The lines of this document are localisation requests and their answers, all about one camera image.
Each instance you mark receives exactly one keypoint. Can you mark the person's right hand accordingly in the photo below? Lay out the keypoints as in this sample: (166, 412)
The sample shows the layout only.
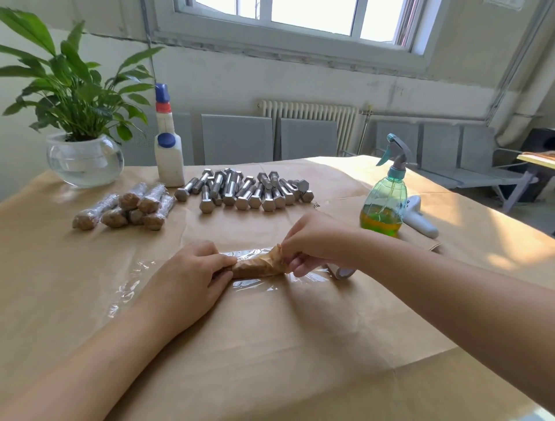
(325, 241)

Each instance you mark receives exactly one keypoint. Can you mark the person's left hand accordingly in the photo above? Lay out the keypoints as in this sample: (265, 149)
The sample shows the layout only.
(186, 291)

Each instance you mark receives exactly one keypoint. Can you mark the white cling film roll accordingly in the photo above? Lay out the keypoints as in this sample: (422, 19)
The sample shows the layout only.
(343, 272)

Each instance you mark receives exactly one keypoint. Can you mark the cling film sheet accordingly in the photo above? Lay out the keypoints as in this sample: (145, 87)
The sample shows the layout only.
(139, 277)

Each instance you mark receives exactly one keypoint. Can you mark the green spray bottle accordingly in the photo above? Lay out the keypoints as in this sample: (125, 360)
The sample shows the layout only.
(383, 208)

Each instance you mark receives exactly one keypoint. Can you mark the pile of steel bolts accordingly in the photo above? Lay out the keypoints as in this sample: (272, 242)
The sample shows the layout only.
(243, 191)

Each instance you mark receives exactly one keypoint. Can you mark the steel hex bolt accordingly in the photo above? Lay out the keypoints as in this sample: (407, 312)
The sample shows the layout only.
(95, 212)

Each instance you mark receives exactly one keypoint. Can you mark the person's left forearm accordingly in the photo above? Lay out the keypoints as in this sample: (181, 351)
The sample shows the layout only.
(82, 382)

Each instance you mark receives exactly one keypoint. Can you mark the person's right forearm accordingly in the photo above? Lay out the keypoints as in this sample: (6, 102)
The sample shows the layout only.
(460, 295)

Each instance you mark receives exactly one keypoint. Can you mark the white handheld controller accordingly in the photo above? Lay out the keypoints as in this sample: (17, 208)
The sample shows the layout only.
(421, 221)

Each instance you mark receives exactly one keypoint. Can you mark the grey chair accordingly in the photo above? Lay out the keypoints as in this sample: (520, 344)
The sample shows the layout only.
(442, 147)
(310, 139)
(397, 143)
(184, 139)
(490, 160)
(238, 140)

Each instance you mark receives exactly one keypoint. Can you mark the white radiator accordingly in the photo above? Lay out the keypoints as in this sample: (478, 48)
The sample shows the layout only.
(308, 114)

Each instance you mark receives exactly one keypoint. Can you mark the white glue bottle blue cap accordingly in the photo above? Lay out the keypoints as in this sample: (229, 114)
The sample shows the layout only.
(169, 160)

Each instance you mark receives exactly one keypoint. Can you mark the large brown paper table cover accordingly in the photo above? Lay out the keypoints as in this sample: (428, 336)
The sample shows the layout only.
(43, 269)

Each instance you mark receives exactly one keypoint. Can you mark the round glass vase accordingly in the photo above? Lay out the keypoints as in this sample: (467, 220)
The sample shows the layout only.
(84, 163)

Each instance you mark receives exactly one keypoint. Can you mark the white framed window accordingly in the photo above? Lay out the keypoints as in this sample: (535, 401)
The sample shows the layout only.
(295, 26)

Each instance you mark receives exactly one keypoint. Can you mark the wooden side table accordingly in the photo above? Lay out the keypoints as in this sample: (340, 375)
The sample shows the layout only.
(539, 160)

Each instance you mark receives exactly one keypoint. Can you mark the green leafy plant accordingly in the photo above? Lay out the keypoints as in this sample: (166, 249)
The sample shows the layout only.
(69, 82)

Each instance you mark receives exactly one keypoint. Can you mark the black box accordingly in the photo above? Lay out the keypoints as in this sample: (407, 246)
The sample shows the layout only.
(542, 140)

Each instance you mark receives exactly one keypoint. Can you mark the white vertical blind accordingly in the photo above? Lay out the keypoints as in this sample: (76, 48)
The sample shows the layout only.
(78, 9)

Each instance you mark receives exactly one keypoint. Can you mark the white wall pipe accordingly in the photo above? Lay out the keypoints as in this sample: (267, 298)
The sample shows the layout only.
(520, 78)

